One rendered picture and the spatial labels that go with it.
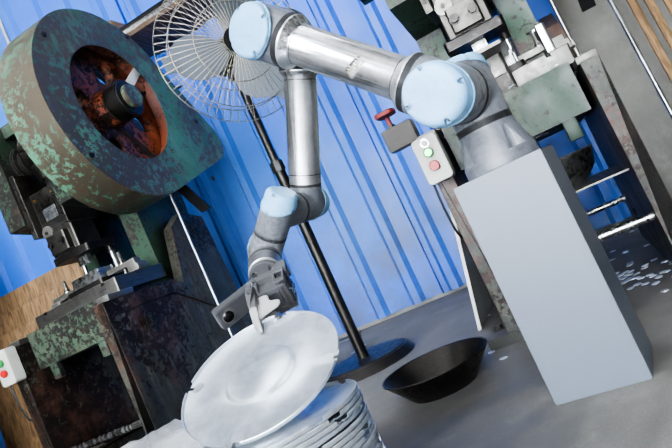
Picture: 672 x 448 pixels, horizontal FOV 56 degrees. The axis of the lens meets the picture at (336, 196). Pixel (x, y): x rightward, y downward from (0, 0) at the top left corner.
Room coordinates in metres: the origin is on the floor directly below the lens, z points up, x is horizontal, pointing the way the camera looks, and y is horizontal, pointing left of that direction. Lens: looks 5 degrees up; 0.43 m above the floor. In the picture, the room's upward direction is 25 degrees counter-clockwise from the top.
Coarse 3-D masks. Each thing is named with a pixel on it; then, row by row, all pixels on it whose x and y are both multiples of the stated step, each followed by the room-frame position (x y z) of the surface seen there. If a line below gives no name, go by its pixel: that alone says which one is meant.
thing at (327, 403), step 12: (336, 384) 1.11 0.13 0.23; (348, 384) 1.07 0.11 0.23; (324, 396) 1.06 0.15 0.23; (336, 396) 1.02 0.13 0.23; (348, 396) 0.96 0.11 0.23; (312, 408) 1.01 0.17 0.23; (324, 408) 0.98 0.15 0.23; (336, 408) 0.93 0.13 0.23; (300, 420) 0.97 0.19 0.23; (312, 420) 0.94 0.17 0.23; (324, 420) 0.91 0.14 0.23; (276, 432) 0.96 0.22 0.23; (288, 432) 0.93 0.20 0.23; (300, 432) 0.89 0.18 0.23; (252, 444) 0.96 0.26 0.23; (264, 444) 0.92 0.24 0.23; (276, 444) 0.87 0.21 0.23
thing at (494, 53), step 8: (496, 40) 1.73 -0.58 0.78; (488, 48) 1.74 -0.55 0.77; (496, 48) 1.78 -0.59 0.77; (504, 48) 1.83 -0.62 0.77; (488, 56) 1.84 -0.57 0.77; (496, 56) 1.85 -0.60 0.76; (504, 56) 1.95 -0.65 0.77; (496, 64) 1.85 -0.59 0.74; (504, 64) 1.85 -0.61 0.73; (496, 72) 1.86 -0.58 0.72; (504, 72) 1.85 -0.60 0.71; (496, 80) 1.86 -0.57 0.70; (504, 80) 1.85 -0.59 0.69; (512, 80) 1.85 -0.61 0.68; (504, 88) 1.86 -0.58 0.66; (512, 88) 1.85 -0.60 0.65
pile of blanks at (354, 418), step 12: (360, 396) 1.00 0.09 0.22; (348, 408) 0.94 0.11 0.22; (360, 408) 0.98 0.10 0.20; (336, 420) 0.95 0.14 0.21; (348, 420) 0.94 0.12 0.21; (360, 420) 0.96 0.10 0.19; (372, 420) 1.01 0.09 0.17; (312, 432) 0.89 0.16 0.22; (324, 432) 0.90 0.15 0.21; (336, 432) 0.92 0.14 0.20; (348, 432) 0.93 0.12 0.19; (360, 432) 0.95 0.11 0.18; (372, 432) 1.01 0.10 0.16; (288, 444) 0.88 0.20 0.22; (300, 444) 0.88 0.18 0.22; (312, 444) 0.89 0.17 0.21; (324, 444) 0.92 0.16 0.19; (336, 444) 0.91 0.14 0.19; (348, 444) 0.92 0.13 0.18; (360, 444) 0.94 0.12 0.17; (372, 444) 0.96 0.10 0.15
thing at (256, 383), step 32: (288, 320) 1.17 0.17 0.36; (320, 320) 1.12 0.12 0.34; (224, 352) 1.17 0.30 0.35; (256, 352) 1.12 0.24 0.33; (288, 352) 1.08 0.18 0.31; (320, 352) 1.05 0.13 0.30; (192, 384) 1.13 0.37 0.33; (224, 384) 1.09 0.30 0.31; (256, 384) 1.04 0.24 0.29; (288, 384) 1.02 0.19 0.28; (320, 384) 0.99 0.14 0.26; (192, 416) 1.06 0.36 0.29; (224, 416) 1.02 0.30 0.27; (256, 416) 0.99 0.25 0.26; (288, 416) 0.96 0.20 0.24
